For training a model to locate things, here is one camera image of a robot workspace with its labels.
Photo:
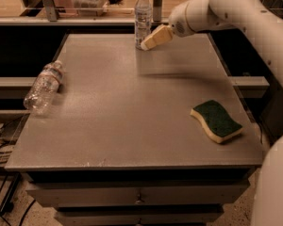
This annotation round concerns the metal shelf rack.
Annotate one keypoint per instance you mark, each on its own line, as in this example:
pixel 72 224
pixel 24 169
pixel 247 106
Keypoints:
pixel 201 14

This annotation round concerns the grey drawer cabinet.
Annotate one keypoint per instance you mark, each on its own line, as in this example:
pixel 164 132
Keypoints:
pixel 122 127

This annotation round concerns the round drawer knob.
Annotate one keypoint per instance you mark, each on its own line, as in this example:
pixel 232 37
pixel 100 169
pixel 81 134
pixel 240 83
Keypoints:
pixel 139 200

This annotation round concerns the clear plastic storage box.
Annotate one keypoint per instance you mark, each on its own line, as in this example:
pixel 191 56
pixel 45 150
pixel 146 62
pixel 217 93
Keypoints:
pixel 89 7

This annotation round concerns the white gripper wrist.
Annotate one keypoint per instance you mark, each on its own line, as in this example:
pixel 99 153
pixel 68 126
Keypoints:
pixel 177 23

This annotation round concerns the green yellow sponge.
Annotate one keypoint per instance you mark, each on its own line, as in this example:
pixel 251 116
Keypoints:
pixel 216 122

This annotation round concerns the blue label plastic bottle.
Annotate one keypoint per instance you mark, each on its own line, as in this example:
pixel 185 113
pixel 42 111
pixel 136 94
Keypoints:
pixel 143 20

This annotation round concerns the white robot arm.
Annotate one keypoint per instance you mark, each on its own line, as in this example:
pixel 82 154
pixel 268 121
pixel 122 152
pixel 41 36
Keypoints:
pixel 264 30

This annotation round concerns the clear crushed plastic bottle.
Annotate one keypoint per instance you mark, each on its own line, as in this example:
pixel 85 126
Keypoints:
pixel 44 88

